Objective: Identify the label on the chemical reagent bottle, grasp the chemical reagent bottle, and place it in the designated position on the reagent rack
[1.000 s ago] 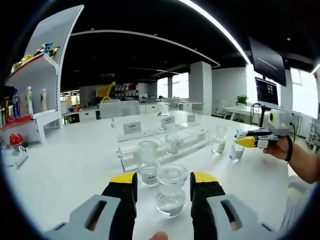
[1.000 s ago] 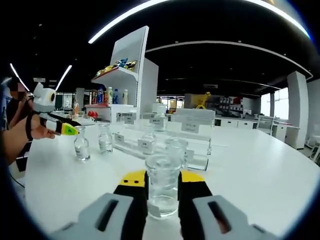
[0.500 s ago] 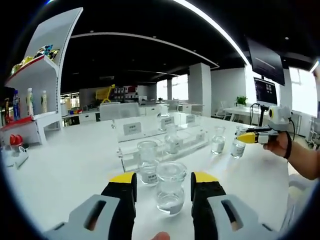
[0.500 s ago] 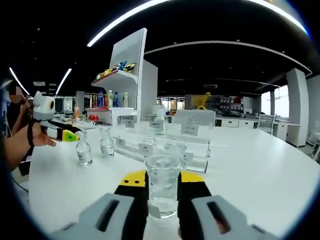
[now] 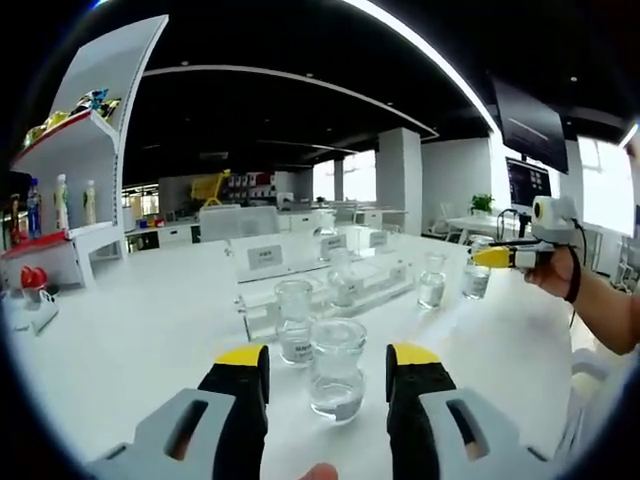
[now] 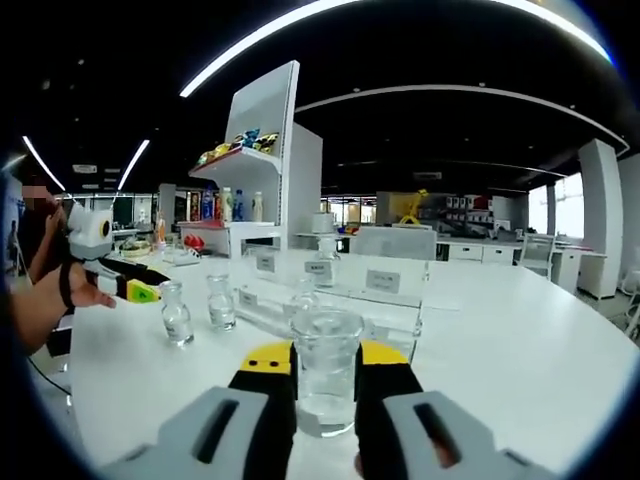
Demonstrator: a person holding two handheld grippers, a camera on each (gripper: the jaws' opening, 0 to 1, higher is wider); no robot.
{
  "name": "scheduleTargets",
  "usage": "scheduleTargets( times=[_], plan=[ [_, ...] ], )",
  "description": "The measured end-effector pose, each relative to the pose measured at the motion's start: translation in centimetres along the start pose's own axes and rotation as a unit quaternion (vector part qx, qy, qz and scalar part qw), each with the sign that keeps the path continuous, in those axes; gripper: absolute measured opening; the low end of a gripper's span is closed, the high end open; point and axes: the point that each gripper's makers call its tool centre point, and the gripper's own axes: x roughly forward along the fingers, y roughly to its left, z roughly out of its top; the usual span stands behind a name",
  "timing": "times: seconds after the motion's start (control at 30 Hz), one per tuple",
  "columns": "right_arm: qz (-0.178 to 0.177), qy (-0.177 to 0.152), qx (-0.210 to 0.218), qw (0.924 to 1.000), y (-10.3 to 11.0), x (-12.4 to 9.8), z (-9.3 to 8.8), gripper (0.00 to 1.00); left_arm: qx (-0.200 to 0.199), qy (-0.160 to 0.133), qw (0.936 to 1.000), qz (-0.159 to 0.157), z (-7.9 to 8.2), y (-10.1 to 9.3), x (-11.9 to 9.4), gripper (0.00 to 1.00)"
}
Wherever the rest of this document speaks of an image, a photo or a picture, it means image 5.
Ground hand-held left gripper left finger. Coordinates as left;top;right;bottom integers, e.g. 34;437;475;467
84;343;271;480

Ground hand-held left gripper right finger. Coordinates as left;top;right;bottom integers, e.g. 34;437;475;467
384;342;551;480

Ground glass beaker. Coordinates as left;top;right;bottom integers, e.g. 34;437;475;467
460;235;495;301
308;318;369;422
274;278;317;370

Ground clear glass reagent bottle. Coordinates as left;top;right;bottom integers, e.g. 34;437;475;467
313;209;337;262
417;251;448;310
327;248;362;310

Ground clear acrylic reagent rack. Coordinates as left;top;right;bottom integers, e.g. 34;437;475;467
227;224;419;344

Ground person's right hand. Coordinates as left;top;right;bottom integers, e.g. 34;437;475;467
523;246;576;301

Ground person's left hand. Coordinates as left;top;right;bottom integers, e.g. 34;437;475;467
289;462;339;480

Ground desktop monitor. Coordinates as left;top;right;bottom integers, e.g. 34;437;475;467
504;156;554;216

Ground green potted plant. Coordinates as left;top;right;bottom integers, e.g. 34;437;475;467
469;193;496;217

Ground large black hanging screen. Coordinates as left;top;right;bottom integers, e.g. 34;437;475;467
492;77;571;175

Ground white cabinet row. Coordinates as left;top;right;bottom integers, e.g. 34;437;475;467
122;219;202;252

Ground white low partition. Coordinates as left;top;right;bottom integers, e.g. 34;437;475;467
199;205;279;242

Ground long ceiling light strip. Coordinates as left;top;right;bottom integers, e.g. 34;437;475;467
344;0;501;137

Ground yellow cart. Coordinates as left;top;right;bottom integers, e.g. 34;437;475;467
188;168;232;207

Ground red round objects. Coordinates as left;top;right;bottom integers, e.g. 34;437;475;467
19;264;50;292

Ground row of drink bottles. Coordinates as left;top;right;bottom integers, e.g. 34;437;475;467
7;172;100;247

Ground pile of snack packets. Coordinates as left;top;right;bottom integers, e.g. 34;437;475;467
24;88;124;146

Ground white shelf unit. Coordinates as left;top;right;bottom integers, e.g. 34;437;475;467
0;13;170;291

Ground black cable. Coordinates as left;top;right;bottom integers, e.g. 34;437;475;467
569;217;587;330

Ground black wrist strap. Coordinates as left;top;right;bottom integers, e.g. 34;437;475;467
563;254;585;304

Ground white bracket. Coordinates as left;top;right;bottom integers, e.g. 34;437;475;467
14;291;61;335

